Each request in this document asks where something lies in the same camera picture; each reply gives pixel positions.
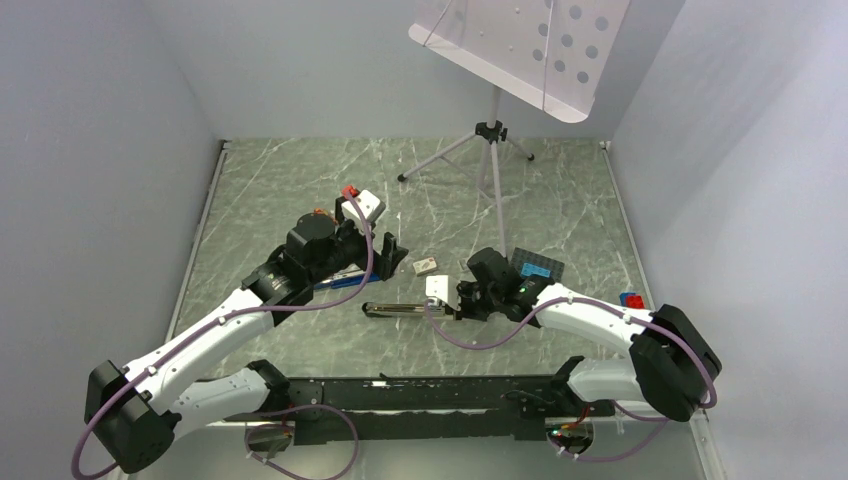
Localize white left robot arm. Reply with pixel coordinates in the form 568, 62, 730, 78
84, 213, 408, 474

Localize white perforated music stand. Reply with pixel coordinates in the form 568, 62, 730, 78
397, 0, 631, 253

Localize blue black stapler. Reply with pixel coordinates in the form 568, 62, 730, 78
314, 269, 365, 290

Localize blue lego brick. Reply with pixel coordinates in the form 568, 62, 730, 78
520, 262, 548, 277

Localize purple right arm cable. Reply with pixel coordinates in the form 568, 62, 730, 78
423, 296, 719, 464

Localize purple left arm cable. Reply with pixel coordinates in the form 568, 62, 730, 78
71, 192, 376, 480

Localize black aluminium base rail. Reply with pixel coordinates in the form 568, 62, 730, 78
122, 374, 704, 446

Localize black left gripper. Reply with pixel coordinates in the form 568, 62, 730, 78
309, 198, 407, 285

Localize dark grey lego baseplate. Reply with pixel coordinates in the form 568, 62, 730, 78
509, 247, 565, 282

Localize white staple box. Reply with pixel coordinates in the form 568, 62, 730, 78
412, 257, 438, 276

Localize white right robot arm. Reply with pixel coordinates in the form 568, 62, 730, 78
427, 248, 722, 422

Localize colourful lego toy car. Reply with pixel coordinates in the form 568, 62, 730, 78
619, 292, 646, 309

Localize black silver stapler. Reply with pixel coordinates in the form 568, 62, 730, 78
361, 302, 462, 320

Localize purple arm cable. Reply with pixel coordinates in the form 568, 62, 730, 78
423, 296, 719, 464
71, 192, 376, 480

